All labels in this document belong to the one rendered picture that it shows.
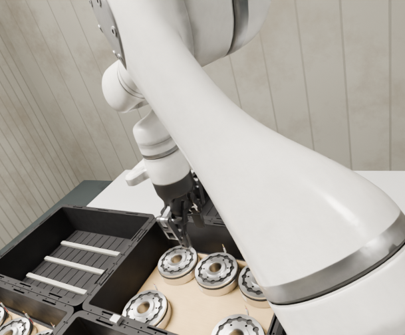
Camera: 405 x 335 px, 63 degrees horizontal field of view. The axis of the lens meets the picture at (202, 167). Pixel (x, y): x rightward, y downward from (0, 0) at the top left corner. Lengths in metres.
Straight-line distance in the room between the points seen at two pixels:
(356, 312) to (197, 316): 0.61
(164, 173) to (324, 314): 0.43
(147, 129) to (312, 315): 0.42
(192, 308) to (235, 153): 0.64
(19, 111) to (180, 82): 3.19
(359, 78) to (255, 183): 1.94
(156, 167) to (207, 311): 0.35
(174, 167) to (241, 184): 0.40
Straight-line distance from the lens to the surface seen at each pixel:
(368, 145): 2.27
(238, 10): 0.23
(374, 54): 2.06
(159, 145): 0.55
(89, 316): 0.75
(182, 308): 0.79
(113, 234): 1.09
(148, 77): 0.20
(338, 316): 0.18
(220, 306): 0.77
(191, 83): 0.18
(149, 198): 1.46
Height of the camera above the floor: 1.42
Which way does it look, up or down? 28 degrees down
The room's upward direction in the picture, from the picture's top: 18 degrees counter-clockwise
